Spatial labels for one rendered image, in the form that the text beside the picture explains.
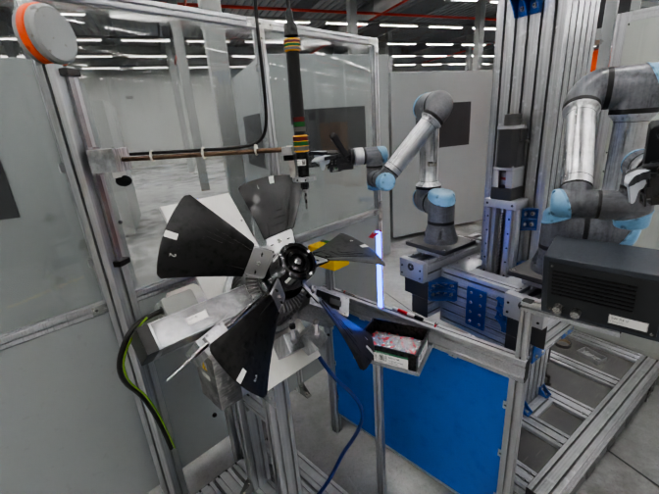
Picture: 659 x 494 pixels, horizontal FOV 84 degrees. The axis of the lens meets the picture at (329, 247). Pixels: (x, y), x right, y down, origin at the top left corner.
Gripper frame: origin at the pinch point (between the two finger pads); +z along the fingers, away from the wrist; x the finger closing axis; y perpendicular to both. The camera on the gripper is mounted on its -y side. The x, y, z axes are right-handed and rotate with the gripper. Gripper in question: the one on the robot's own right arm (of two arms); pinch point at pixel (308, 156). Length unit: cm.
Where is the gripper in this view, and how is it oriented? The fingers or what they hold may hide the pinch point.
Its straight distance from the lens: 163.8
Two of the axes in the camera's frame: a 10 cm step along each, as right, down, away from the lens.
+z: -9.8, 1.2, -1.4
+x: -1.8, -4.3, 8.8
